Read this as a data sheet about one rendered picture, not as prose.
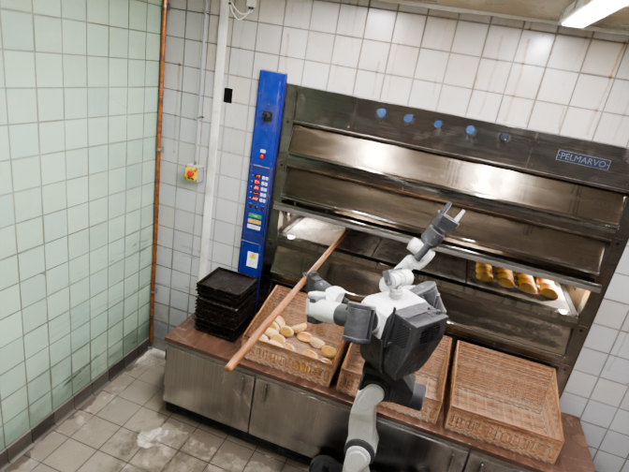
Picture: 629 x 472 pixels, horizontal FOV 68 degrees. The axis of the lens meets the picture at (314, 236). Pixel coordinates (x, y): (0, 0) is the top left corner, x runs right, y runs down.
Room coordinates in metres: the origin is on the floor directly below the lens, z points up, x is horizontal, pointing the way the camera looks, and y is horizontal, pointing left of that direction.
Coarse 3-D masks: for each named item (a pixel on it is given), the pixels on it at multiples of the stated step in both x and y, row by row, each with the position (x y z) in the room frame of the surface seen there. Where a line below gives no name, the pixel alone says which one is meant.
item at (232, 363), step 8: (344, 232) 2.96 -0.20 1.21; (336, 240) 2.80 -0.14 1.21; (328, 256) 2.55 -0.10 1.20; (320, 264) 2.40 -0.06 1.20; (304, 280) 2.16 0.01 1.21; (296, 288) 2.05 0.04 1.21; (288, 296) 1.96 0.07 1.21; (280, 304) 1.87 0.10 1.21; (272, 312) 1.80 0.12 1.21; (280, 312) 1.82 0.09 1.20; (272, 320) 1.74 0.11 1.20; (264, 328) 1.66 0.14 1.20; (256, 336) 1.59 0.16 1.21; (248, 344) 1.53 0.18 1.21; (240, 352) 1.47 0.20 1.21; (232, 360) 1.42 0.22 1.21; (240, 360) 1.44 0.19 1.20; (232, 368) 1.38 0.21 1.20
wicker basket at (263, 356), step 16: (288, 288) 2.72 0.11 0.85; (272, 304) 2.70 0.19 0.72; (288, 304) 2.69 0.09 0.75; (304, 304) 2.67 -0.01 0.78; (256, 320) 2.46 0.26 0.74; (288, 320) 2.66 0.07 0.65; (304, 320) 2.64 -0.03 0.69; (320, 336) 2.59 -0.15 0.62; (336, 336) 2.57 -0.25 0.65; (256, 352) 2.27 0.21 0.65; (272, 352) 2.25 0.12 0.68; (288, 352) 2.22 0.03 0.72; (320, 352) 2.46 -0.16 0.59; (288, 368) 2.22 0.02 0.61; (304, 368) 2.20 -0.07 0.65; (320, 368) 2.18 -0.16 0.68; (336, 368) 2.29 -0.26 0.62; (320, 384) 2.17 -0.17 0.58
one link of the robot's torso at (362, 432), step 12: (372, 384) 1.67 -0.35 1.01; (360, 396) 1.67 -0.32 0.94; (372, 396) 1.65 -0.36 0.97; (360, 408) 1.66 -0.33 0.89; (372, 408) 1.66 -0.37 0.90; (360, 420) 1.69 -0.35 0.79; (372, 420) 1.68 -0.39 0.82; (348, 432) 1.71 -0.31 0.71; (360, 432) 1.69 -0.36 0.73; (372, 432) 1.68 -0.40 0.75; (348, 444) 1.69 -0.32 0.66; (360, 444) 1.67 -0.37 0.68; (372, 444) 1.68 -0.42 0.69; (372, 456) 1.66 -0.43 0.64
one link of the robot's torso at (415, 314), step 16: (384, 304) 1.67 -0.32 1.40; (400, 304) 1.69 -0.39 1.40; (416, 304) 1.71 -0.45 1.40; (384, 320) 1.61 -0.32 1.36; (400, 320) 1.59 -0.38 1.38; (416, 320) 1.59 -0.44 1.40; (432, 320) 1.61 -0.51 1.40; (384, 336) 1.60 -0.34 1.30; (400, 336) 1.58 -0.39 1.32; (416, 336) 1.54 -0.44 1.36; (432, 336) 1.67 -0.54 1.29; (368, 352) 1.67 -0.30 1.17; (384, 352) 1.62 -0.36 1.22; (400, 352) 1.57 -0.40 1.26; (416, 352) 1.57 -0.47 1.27; (432, 352) 1.68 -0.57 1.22; (384, 368) 1.62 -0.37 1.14; (400, 368) 1.56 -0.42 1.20; (416, 368) 1.66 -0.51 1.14
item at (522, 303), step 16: (288, 240) 2.77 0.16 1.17; (304, 240) 2.78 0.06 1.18; (336, 256) 2.68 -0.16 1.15; (352, 256) 2.66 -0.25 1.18; (416, 272) 2.58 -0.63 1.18; (464, 288) 2.49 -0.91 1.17; (480, 288) 2.49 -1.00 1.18; (512, 304) 2.42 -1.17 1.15; (528, 304) 2.40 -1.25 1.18; (544, 304) 2.42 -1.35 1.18; (576, 320) 2.33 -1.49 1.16
